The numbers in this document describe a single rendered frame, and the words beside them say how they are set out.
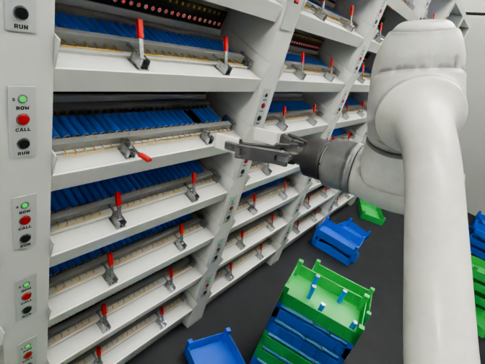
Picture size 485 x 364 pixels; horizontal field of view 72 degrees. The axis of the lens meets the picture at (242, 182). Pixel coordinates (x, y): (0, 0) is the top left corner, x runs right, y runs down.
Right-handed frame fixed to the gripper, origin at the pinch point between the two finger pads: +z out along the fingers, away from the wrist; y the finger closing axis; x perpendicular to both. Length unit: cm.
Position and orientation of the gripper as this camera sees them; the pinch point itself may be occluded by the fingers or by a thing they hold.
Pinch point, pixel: (239, 137)
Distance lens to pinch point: 72.8
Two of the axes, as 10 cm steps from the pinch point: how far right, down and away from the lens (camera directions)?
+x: 1.1, -9.4, -3.4
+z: -7.9, -2.9, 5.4
